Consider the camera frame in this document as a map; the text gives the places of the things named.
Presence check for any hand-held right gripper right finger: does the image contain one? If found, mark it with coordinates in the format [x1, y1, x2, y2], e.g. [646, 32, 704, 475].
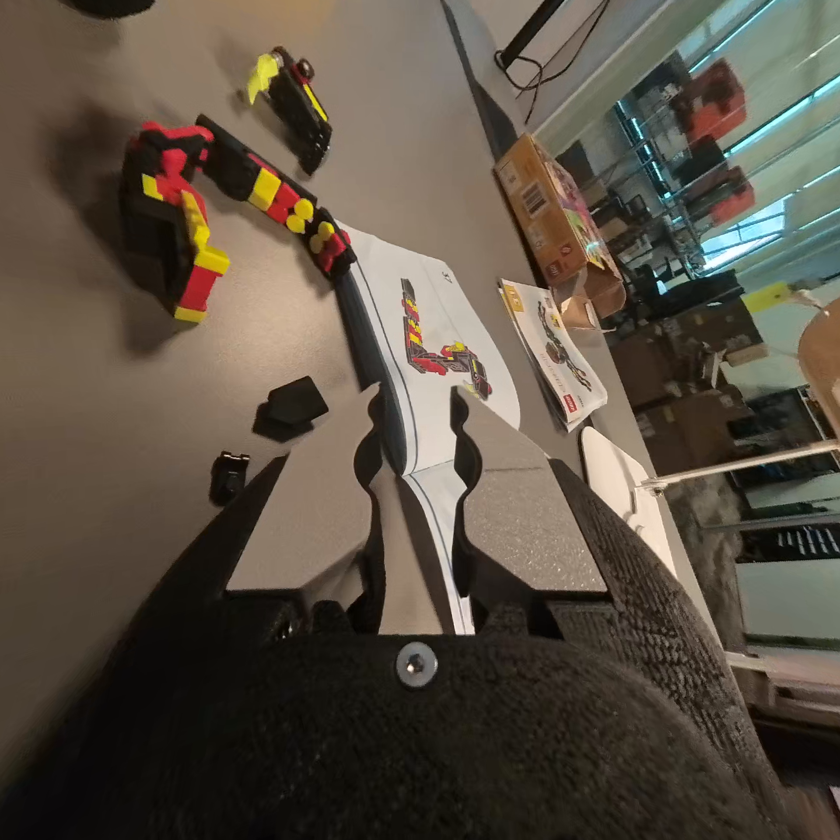
[450, 386, 609, 618]

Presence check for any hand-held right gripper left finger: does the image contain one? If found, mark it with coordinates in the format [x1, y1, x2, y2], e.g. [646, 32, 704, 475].
[225, 382, 388, 632]

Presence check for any small black lego piece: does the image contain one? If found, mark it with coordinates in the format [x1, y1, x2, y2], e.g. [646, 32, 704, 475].
[210, 450, 252, 506]

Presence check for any black yellow lego head assembly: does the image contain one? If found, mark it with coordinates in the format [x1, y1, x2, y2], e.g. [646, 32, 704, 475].
[246, 46, 333, 177]

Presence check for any red yellow black lego body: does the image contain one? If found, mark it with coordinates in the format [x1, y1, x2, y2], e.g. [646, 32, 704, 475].
[120, 113, 358, 324]

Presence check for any instruction booklet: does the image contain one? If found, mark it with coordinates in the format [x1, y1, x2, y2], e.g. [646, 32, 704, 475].
[335, 220, 522, 636]
[497, 278, 609, 433]

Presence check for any black lego wedge piece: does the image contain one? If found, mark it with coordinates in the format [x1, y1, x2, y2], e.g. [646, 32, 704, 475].
[252, 375, 329, 442]

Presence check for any colourful cardboard lego box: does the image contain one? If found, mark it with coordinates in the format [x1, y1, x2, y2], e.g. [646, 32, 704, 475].
[492, 133, 626, 332]

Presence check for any wooden book stand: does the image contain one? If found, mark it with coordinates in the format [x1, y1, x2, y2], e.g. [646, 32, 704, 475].
[579, 305, 840, 578]

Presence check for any closed instruction booklet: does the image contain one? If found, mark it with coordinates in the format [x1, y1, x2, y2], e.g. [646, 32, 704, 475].
[497, 278, 609, 433]

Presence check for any pile of cardboard boxes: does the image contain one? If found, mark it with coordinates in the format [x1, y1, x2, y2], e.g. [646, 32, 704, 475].
[610, 295, 770, 460]

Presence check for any yellow paper sign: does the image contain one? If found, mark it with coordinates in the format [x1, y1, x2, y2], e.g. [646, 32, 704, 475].
[742, 281, 796, 315]

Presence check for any black cable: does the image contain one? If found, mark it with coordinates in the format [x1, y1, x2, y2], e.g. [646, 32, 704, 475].
[495, 0, 611, 126]

